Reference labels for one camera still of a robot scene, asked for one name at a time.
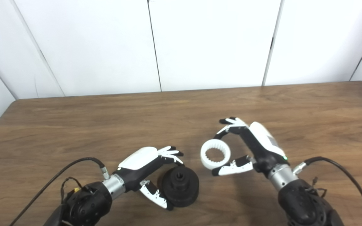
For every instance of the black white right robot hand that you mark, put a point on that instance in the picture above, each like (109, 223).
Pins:
(262, 147)

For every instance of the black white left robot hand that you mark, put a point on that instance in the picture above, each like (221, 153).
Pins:
(138, 158)

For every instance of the round black plastic part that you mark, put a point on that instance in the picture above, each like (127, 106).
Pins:
(184, 193)

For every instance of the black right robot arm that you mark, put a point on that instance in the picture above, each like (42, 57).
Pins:
(300, 204)

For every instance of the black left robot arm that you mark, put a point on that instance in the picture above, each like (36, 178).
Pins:
(90, 204)

